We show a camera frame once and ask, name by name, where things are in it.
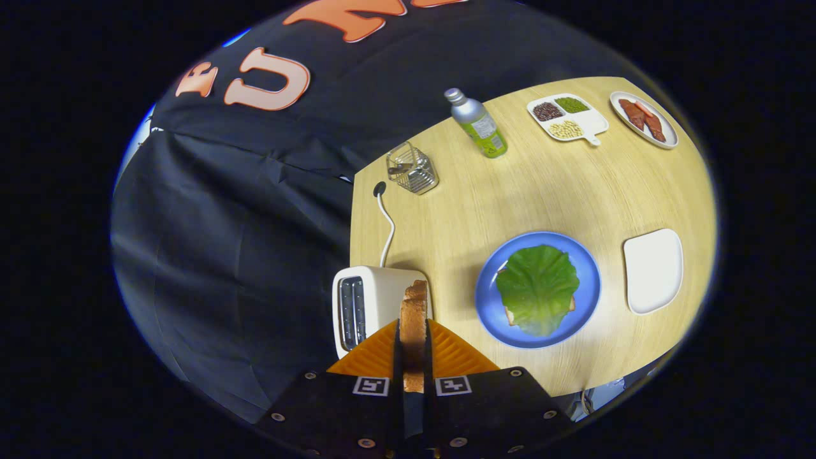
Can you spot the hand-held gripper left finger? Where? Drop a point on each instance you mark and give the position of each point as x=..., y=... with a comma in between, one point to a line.
x=344, y=414

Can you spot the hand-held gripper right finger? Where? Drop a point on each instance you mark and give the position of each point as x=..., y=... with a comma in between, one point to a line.
x=491, y=414

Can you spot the toasted bread slice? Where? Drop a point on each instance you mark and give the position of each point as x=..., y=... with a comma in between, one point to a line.
x=413, y=331

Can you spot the green lettuce leaf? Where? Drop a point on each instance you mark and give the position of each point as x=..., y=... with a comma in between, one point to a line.
x=539, y=287

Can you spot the white bread slice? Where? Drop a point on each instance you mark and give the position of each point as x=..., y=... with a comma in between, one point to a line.
x=509, y=315

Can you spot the white toaster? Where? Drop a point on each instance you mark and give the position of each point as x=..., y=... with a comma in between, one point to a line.
x=382, y=299

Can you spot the blue round plate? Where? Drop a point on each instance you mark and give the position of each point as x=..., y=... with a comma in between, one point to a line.
x=586, y=280

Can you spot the white square plate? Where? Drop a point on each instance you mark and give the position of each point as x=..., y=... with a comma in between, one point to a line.
x=653, y=271

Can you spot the brown utensil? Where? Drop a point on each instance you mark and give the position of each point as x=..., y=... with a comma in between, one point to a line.
x=398, y=169

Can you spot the silver green metal bottle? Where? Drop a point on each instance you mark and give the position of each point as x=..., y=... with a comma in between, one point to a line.
x=478, y=121

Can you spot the pile of yellow soybeans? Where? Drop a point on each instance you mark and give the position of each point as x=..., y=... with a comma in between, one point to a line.
x=565, y=129

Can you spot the pile of dark red beans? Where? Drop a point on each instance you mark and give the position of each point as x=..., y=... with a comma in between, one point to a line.
x=547, y=111

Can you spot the white divided dish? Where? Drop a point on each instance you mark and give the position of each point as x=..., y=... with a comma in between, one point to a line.
x=590, y=120

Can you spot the pile of green beans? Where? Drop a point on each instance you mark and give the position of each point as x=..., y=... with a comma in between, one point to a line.
x=572, y=104

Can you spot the brown meat piece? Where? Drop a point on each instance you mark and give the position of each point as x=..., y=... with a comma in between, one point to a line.
x=655, y=127
x=633, y=113

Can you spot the white oval plate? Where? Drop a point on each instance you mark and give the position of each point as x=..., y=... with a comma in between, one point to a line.
x=668, y=131

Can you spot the pink sausage slice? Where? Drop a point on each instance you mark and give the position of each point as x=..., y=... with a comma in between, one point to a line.
x=644, y=108

